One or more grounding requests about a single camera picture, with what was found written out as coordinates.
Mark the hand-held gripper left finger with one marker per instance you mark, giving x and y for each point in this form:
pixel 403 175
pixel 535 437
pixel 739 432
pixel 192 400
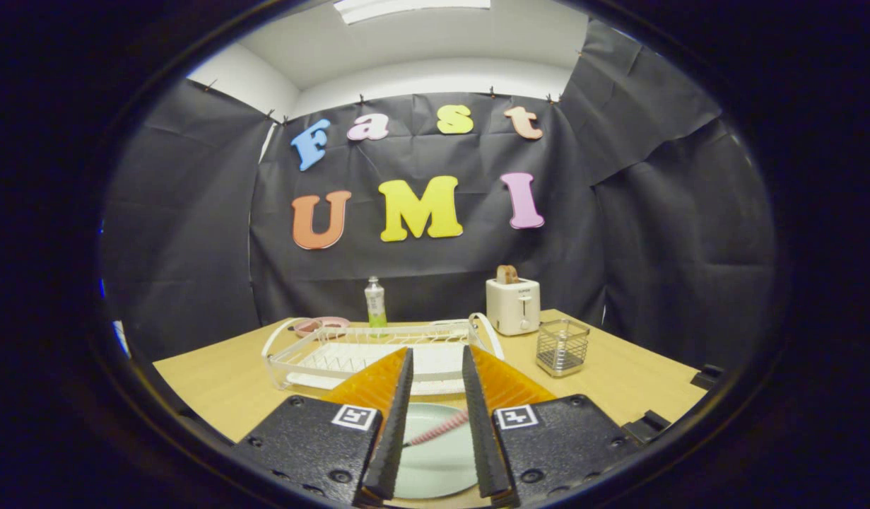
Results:
pixel 396 424

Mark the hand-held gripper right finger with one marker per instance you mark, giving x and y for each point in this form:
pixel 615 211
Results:
pixel 477 424

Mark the pale green plate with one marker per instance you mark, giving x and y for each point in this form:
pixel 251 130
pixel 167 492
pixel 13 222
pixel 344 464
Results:
pixel 438 466

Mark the pink plate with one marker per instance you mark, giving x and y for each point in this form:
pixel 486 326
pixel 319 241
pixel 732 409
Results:
pixel 321 324

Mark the white toaster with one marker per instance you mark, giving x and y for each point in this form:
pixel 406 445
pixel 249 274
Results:
pixel 512 311

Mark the clear bottle with green liquid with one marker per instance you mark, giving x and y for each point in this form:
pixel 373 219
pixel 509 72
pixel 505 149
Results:
pixel 375 304

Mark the bread slice in toaster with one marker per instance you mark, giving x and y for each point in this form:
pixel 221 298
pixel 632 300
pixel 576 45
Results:
pixel 507 275

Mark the black table clamp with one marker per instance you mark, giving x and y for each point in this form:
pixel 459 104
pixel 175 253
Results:
pixel 647 426
pixel 708 377

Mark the black backdrop cloth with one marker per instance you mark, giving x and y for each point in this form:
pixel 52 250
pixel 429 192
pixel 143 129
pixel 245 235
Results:
pixel 618 233

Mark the ceiling light panel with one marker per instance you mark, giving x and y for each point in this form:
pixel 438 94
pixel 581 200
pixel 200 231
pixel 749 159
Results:
pixel 406 7

